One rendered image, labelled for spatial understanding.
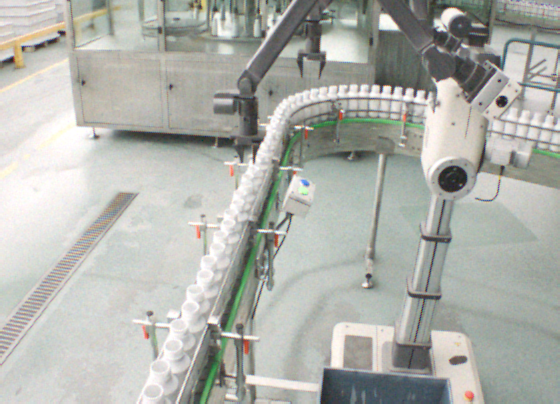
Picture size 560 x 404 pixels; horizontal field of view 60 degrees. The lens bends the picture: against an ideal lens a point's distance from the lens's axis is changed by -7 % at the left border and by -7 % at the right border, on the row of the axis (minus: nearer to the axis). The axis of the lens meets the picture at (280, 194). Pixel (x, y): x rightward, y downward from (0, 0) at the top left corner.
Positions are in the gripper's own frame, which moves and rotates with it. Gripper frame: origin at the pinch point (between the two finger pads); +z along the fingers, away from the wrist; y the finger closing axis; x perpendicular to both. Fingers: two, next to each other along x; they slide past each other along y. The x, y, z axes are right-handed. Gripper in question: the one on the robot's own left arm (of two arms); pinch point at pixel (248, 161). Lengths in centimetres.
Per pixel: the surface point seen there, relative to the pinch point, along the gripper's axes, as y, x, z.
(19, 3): -547, 676, 35
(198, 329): 1, -61, 12
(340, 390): 33, -51, 37
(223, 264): 1.2, -37.4, 11.7
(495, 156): 101, 91, 27
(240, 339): 10, -59, 16
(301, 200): 16.2, 5.3, 14.5
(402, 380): 48, -51, 31
